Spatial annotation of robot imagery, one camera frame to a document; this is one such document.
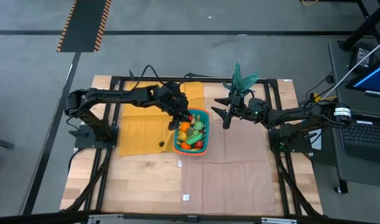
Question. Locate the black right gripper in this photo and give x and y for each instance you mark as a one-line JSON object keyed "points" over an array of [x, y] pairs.
{"points": [[246, 110]]}

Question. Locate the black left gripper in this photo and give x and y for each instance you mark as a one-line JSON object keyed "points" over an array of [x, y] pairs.
{"points": [[174, 99]]}

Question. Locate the small orange toy tangerine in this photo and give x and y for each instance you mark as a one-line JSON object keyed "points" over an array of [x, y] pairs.
{"points": [[185, 126]]}

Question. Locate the green toy cabbage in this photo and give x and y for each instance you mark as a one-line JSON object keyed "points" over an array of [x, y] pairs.
{"points": [[198, 125]]}

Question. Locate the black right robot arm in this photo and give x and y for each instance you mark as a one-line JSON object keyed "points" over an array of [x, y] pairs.
{"points": [[308, 119]]}

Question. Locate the green leafy plant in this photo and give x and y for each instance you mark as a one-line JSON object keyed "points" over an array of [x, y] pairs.
{"points": [[241, 79]]}

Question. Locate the yellow cloth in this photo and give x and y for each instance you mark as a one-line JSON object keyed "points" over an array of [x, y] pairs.
{"points": [[146, 133]]}

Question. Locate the small white cloth label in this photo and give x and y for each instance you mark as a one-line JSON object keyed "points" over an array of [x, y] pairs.
{"points": [[179, 163]]}

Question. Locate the pale pink cloth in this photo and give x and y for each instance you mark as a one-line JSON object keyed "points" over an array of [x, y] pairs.
{"points": [[233, 180]]}

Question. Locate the white paper label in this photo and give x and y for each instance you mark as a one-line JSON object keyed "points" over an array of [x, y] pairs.
{"points": [[186, 197]]}

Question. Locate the black hazard-striped floor mat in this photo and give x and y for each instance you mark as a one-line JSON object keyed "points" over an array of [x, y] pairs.
{"points": [[84, 25]]}

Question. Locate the white slanted pole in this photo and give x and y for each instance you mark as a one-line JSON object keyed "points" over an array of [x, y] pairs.
{"points": [[355, 67]]}

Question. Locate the black laptop keyboard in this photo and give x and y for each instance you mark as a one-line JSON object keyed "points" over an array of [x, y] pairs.
{"points": [[366, 137]]}

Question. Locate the monitor with blue screen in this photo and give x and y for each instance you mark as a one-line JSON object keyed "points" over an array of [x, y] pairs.
{"points": [[373, 79]]}

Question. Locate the black stand leg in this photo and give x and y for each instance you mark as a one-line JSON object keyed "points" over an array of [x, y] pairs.
{"points": [[364, 28]]}

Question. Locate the black aluminium table frame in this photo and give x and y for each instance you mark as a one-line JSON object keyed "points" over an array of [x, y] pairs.
{"points": [[127, 78]]}

